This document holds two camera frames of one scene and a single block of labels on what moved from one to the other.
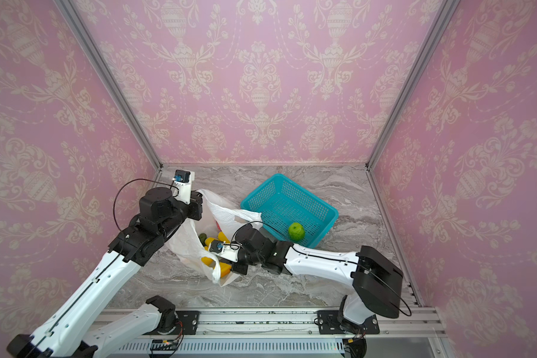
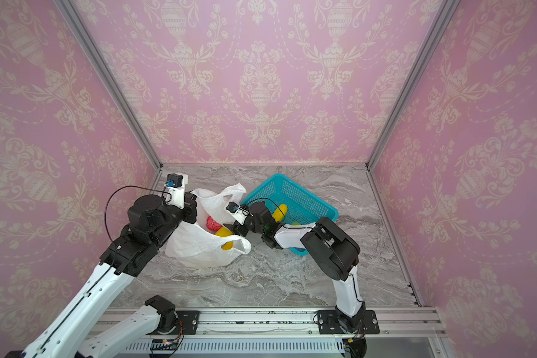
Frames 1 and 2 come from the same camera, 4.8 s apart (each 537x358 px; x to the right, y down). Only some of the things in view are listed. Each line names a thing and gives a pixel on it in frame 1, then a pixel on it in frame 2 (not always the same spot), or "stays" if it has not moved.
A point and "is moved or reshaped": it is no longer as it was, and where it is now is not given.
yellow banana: [221, 236] → [280, 212]
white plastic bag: [216, 218] is moved or reshaped
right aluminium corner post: [447, 11] stays
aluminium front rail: [410, 322] stays
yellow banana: [225, 268] → [224, 232]
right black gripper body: [246, 259] → [250, 226]
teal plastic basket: [283, 201] stays
